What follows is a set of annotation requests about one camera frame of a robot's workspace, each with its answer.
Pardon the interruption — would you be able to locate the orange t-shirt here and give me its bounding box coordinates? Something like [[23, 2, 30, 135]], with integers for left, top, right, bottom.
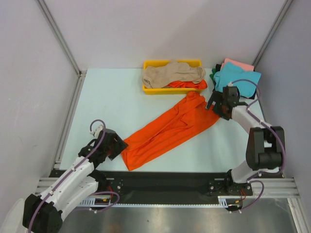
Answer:
[[121, 91, 220, 171], [167, 80, 208, 90]]

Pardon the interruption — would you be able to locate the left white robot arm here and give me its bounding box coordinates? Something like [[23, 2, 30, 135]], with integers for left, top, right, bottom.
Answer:
[[22, 130, 128, 233]]

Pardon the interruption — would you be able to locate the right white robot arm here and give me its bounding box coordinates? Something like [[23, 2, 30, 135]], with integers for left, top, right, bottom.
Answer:
[[207, 86, 286, 195]]

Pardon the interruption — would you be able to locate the orange t-shirt in tray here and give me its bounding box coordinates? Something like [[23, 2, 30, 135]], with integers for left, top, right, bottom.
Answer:
[[167, 80, 208, 90]]

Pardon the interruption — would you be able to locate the black folded t-shirt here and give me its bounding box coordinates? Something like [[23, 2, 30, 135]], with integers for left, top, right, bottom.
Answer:
[[212, 63, 258, 100]]

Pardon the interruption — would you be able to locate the light blue folded t-shirt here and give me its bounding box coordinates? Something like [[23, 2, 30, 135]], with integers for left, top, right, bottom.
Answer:
[[213, 62, 262, 98]]

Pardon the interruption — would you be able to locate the green folded t-shirt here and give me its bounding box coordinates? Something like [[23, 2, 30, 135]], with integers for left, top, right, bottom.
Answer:
[[209, 68, 219, 85]]

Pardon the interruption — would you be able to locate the pink folded t-shirt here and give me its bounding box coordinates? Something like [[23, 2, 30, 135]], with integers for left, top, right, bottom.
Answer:
[[220, 58, 254, 71]]

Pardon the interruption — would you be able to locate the beige t-shirt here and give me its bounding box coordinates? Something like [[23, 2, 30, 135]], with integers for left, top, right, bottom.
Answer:
[[142, 61, 206, 88]]

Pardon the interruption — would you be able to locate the yellow plastic tray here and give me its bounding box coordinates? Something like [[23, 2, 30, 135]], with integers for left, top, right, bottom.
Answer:
[[142, 59, 205, 95]]

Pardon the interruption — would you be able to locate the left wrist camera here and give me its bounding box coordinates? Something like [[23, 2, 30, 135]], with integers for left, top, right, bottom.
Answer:
[[90, 125, 103, 138]]

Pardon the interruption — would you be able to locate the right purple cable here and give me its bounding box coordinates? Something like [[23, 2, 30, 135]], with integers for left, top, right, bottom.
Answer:
[[228, 79, 286, 214]]

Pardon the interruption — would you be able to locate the purple cable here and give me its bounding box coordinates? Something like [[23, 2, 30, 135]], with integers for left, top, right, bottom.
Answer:
[[228, 79, 286, 214], [26, 119, 121, 233]]

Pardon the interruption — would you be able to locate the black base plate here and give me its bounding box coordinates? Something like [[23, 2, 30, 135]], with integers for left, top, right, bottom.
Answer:
[[48, 169, 285, 204]]

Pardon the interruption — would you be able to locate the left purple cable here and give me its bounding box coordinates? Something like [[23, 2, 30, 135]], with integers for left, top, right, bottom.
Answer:
[[26, 119, 121, 233]]

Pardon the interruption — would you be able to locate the left aluminium frame post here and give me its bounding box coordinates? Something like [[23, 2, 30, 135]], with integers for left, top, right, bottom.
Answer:
[[36, 0, 86, 169]]

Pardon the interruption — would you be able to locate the aluminium frame post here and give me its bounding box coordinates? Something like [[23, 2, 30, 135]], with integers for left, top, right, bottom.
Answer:
[[36, 0, 86, 169], [253, 0, 294, 68]]

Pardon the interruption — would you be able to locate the white slotted cable duct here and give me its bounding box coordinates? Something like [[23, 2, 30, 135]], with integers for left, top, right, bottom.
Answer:
[[78, 195, 242, 208]]

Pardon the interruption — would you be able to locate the right aluminium frame post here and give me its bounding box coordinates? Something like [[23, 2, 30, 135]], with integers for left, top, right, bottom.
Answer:
[[253, 0, 294, 68]]

